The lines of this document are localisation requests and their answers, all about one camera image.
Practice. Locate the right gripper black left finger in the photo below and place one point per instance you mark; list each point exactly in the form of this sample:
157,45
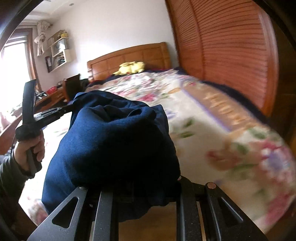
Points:
83,215

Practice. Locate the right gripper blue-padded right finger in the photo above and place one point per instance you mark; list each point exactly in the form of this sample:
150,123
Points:
206,208

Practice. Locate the navy blue suit jacket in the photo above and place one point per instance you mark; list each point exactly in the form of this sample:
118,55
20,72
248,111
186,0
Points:
118,146

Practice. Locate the dark sleeve forearm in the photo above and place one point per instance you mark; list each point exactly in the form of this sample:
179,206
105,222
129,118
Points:
13,179

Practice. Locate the left hand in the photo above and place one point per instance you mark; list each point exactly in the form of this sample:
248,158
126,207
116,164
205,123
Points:
36,145

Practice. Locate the long wooden desk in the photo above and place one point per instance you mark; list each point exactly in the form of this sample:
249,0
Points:
53,100

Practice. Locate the wooden chair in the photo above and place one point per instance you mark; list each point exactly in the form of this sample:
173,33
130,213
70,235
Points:
73,85

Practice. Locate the floral bed blanket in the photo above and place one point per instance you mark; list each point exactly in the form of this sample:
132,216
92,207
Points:
216,140

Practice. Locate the tied white curtain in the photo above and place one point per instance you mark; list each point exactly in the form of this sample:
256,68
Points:
42,26

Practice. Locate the yellow plush toy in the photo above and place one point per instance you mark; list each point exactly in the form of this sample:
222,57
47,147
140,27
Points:
130,68

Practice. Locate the wooden bed headboard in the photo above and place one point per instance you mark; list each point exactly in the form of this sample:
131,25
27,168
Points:
154,56

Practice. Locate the wooden louvered wardrobe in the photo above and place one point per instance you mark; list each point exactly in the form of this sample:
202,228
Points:
228,42

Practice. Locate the white wall shelf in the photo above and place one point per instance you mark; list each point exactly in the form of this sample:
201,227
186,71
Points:
58,52

